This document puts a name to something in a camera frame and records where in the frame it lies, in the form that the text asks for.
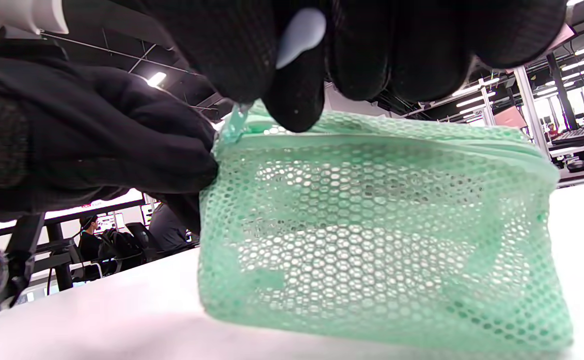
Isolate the person's right hand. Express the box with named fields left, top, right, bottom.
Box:
left=0, top=0, right=570, bottom=223

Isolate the green mesh toiletry bag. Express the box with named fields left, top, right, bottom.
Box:
left=197, top=7, right=575, bottom=358

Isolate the pink hanging sign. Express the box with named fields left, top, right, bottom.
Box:
left=492, top=106, right=529, bottom=131

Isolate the black backpack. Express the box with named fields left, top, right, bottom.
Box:
left=99, top=229, right=146, bottom=273

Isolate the aluminium post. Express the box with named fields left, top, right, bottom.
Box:
left=513, top=66, right=552, bottom=157

